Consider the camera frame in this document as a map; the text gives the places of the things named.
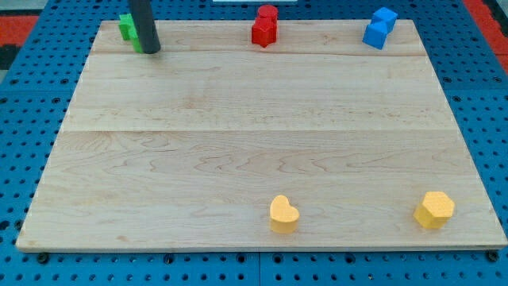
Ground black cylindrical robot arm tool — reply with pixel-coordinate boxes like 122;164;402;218
128;0;161;54

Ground yellow hexagon block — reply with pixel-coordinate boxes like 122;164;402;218
413;191;456;229

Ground light wooden board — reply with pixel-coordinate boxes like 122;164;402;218
16;20;507;253

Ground yellow heart block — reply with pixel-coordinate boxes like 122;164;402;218
269;195;300;234

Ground red star block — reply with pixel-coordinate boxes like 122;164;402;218
251;17;277;48

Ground red cylinder block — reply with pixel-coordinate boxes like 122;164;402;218
256;5;279;25

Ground blue angular block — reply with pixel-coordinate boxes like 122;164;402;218
362;21;388;50

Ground green block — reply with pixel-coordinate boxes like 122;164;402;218
118;14;144;53

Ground blue cube block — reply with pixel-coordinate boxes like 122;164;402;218
371;7;398;33

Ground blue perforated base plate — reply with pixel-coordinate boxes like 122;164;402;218
1;1;507;285

